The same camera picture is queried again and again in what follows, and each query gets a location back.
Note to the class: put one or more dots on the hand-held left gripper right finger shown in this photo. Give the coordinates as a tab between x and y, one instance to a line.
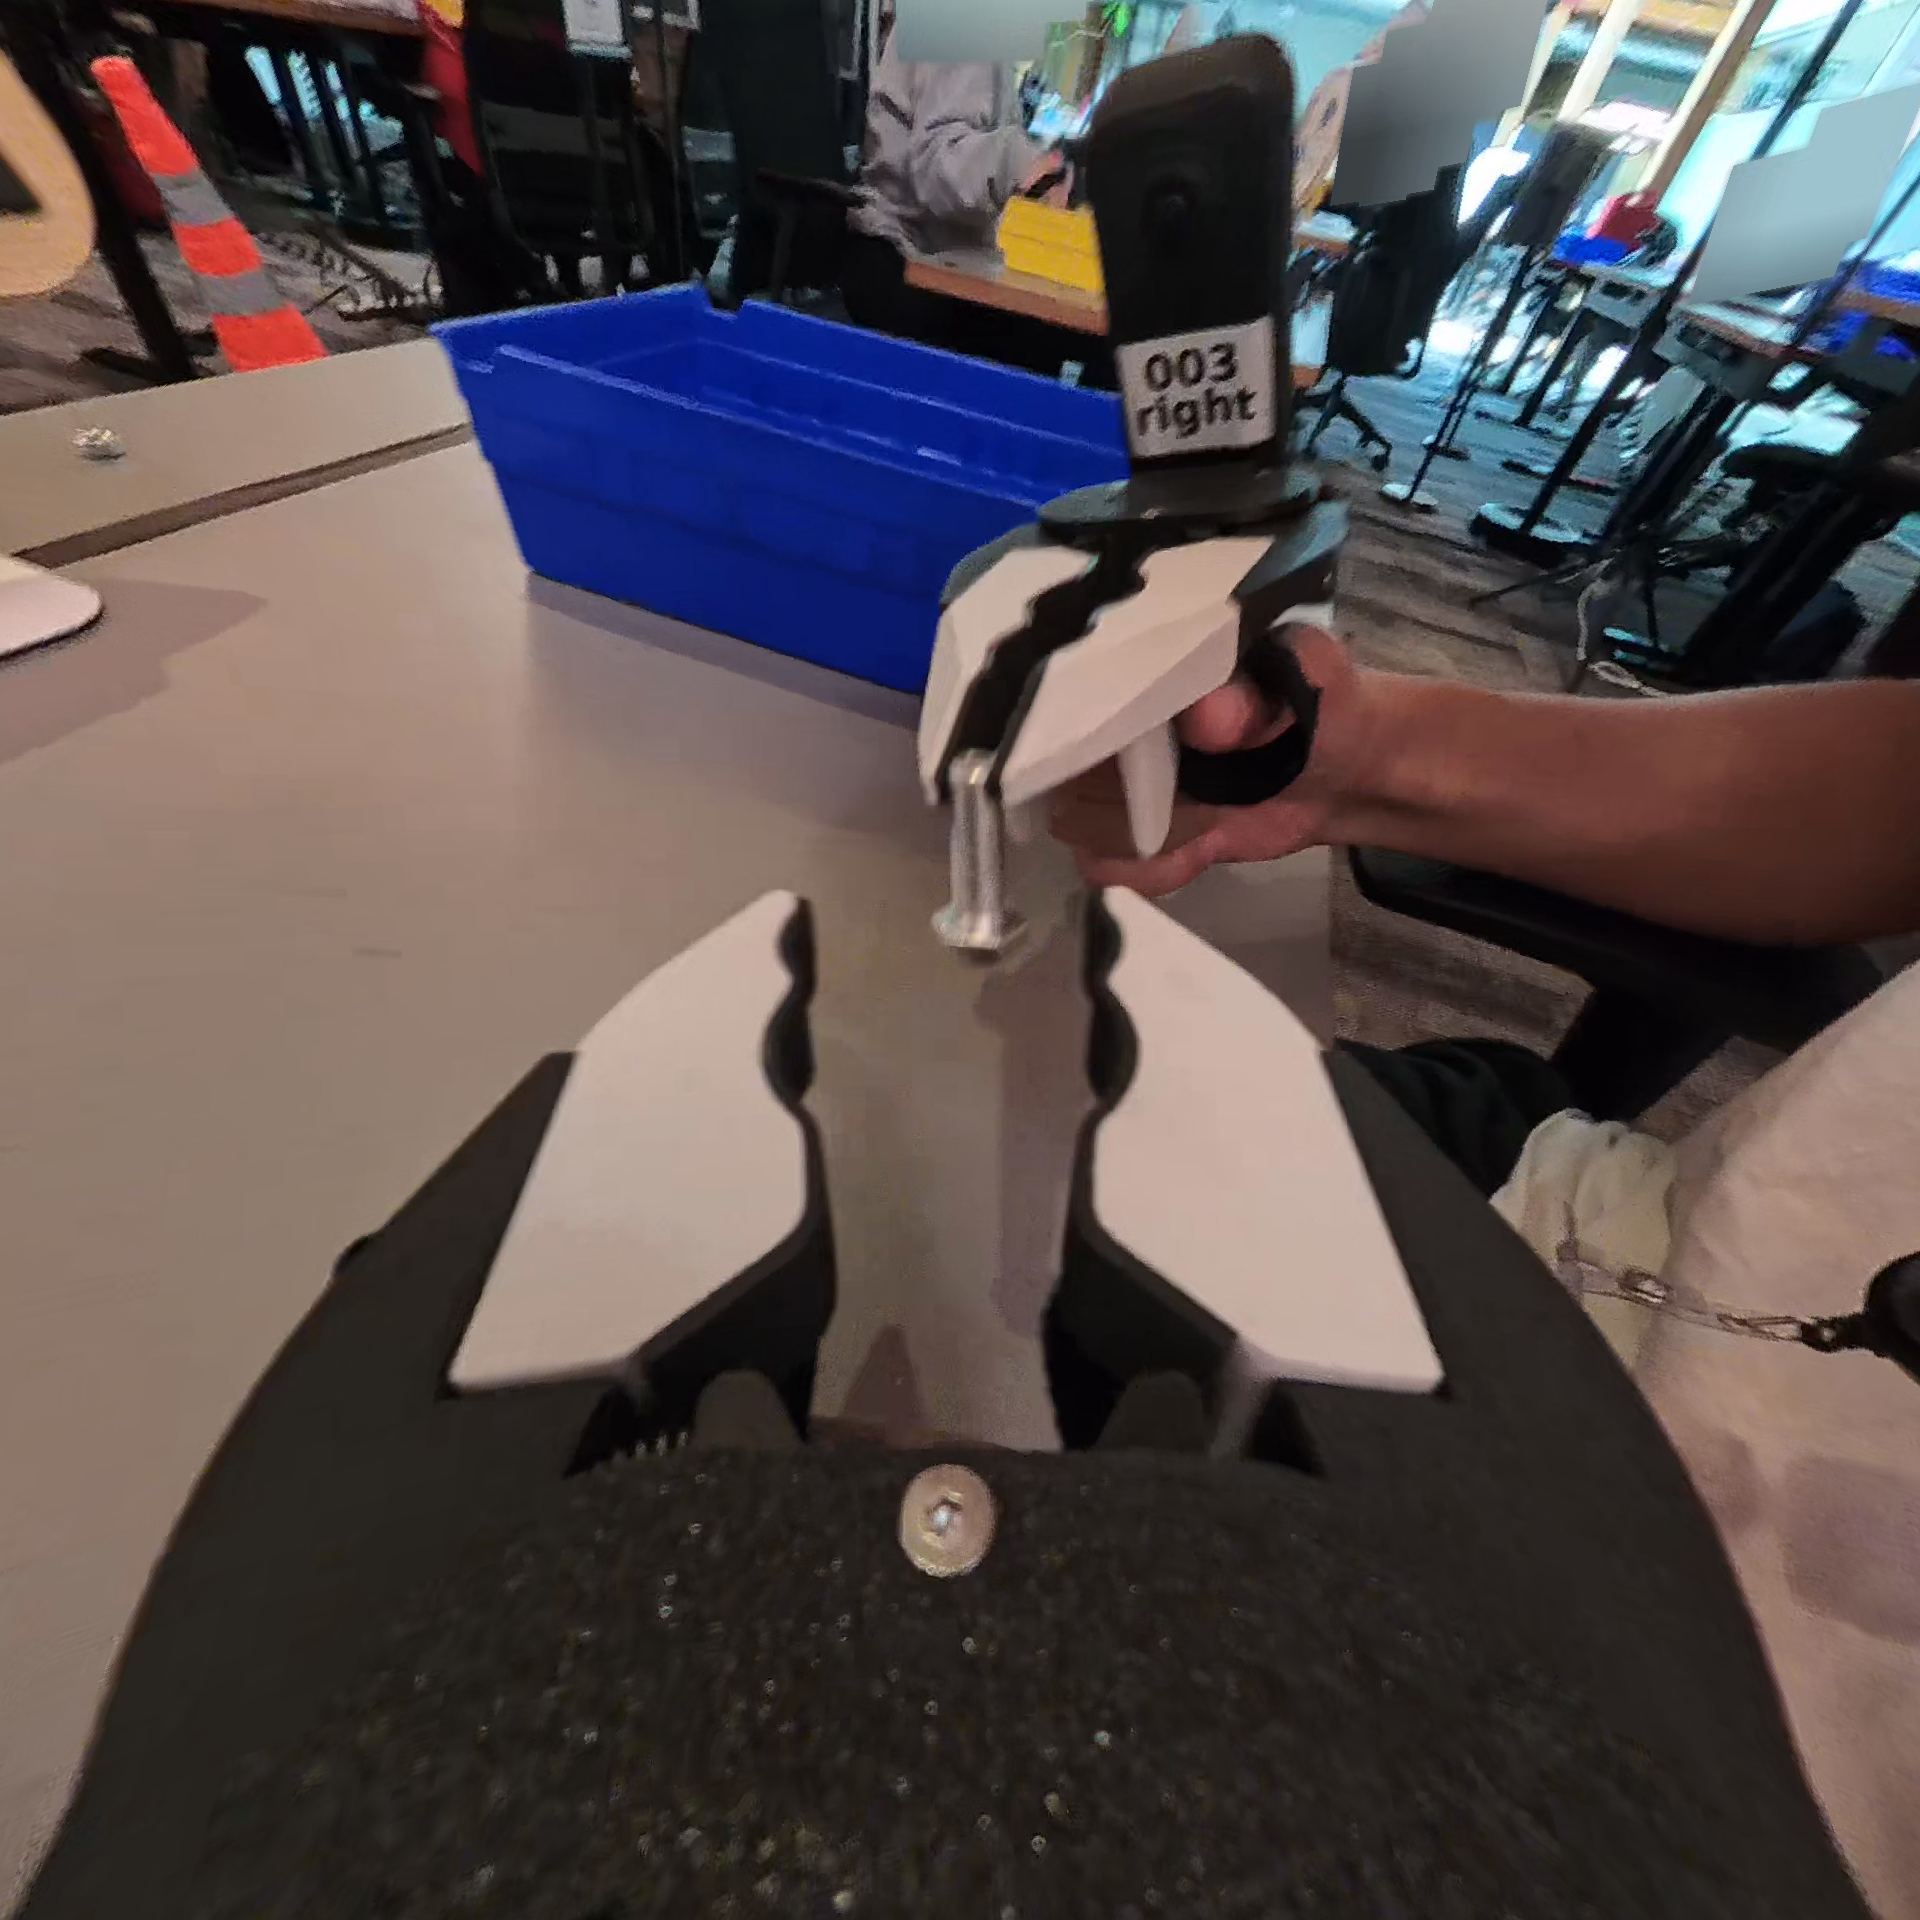
1244	1201

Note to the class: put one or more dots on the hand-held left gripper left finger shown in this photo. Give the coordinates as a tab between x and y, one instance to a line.
645	1186

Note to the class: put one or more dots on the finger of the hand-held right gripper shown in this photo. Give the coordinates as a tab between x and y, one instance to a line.
969	661
1156	646

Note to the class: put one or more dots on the silver metal bolt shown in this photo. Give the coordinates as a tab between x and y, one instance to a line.
975	857

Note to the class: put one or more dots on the person's right forearm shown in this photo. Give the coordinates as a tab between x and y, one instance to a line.
1652	810

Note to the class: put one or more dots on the person's right hand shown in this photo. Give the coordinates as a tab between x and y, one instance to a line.
1290	834

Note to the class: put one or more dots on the yellow plastic bin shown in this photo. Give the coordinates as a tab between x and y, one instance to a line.
1051	241

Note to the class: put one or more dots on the person's dark trousers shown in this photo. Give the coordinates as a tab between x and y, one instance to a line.
1441	1110

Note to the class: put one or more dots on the black office chair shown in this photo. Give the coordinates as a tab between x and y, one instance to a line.
1577	961
1389	300

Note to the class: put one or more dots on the wooden table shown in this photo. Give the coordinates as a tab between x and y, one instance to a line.
990	294

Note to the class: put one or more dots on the blue plastic bin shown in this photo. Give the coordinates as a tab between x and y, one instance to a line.
722	511

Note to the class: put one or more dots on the person's white shirt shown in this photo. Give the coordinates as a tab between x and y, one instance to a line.
1799	1500

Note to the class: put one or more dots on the white rounded object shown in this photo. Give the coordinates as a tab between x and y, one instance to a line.
38	609

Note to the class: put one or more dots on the orange traffic cone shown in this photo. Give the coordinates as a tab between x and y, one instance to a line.
225	255

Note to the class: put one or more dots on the small silver nut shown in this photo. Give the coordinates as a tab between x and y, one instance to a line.
99	443

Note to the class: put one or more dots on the beige curved board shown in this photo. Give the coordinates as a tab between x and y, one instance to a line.
67	196

